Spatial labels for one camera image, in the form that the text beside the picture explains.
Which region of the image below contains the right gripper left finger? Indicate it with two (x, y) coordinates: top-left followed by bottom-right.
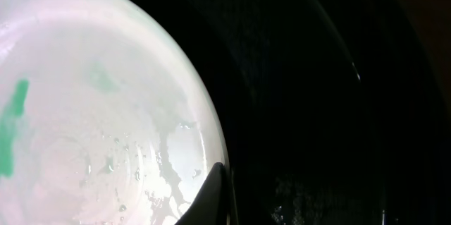
(175, 162), (228, 225)

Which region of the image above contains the black round tray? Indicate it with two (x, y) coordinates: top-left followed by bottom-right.
(131, 0), (450, 224)

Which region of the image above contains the white plate with green smear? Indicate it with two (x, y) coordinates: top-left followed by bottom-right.
(1, 0), (228, 225)

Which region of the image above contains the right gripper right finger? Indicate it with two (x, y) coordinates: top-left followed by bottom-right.
(232, 169), (271, 225)

